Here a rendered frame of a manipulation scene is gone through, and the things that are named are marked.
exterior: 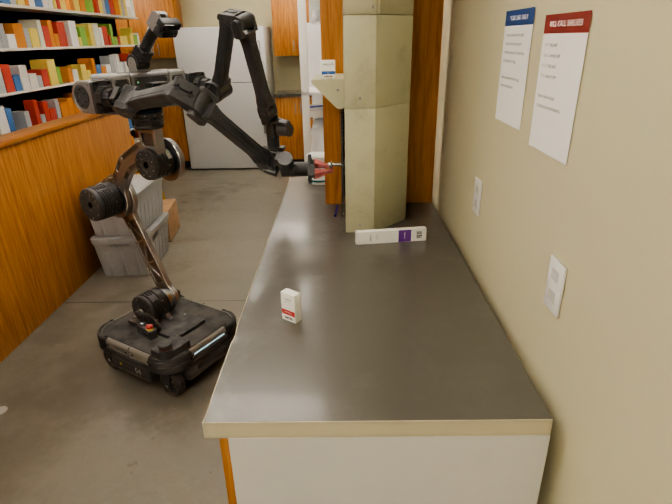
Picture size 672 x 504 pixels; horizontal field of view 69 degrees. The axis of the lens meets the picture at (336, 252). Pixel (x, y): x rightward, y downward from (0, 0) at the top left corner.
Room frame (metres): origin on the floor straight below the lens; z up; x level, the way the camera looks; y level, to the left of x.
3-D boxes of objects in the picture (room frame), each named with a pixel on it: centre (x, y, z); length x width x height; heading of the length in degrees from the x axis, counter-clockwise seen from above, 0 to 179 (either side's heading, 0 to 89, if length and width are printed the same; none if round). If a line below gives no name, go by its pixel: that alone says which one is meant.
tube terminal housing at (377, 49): (1.96, -0.17, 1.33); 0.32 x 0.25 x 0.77; 179
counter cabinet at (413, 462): (1.79, -0.11, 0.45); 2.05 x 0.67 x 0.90; 179
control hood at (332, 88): (1.96, 0.01, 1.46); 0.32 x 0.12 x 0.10; 179
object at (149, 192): (3.65, 1.60, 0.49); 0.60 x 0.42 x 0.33; 179
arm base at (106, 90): (1.97, 0.86, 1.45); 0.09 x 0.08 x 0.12; 149
